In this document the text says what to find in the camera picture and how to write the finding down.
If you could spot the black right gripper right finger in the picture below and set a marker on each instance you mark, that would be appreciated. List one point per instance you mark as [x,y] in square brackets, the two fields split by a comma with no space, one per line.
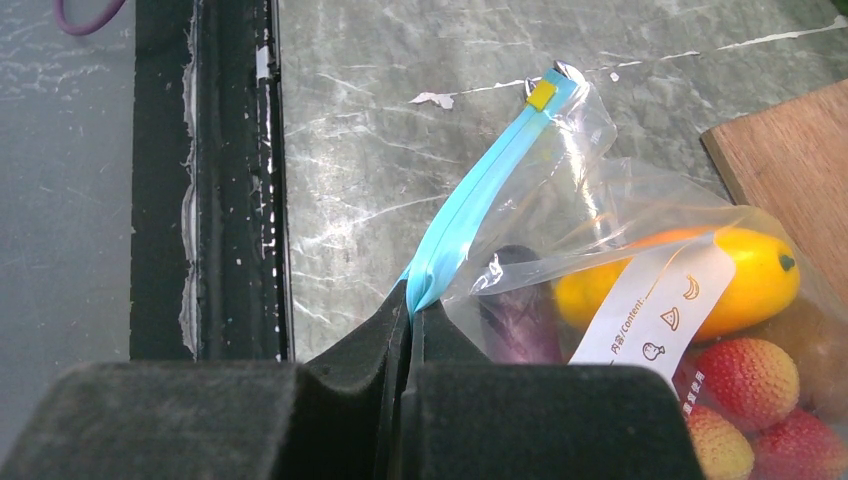
[464,417]

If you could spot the purple fake eggplant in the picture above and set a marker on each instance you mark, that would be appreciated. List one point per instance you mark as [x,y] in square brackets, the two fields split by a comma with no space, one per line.
[521,326]

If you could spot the wooden board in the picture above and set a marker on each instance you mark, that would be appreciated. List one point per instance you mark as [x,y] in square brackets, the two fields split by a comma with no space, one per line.
[791,160]

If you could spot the chrome combination wrench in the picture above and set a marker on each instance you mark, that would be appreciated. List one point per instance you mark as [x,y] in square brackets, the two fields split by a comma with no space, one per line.
[560,72]

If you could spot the red fake lychee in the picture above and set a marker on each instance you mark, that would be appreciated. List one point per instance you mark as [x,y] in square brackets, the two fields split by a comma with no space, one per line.
[722,450]
[753,382]

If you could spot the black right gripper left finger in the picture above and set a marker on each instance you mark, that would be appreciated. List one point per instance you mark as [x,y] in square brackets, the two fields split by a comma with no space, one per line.
[330,418]

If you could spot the clear zip top bag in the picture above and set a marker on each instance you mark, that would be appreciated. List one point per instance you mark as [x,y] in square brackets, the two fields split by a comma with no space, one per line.
[545,201]

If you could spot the orange fake fruit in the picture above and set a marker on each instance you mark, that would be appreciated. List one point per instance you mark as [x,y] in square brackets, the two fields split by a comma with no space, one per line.
[734,277]

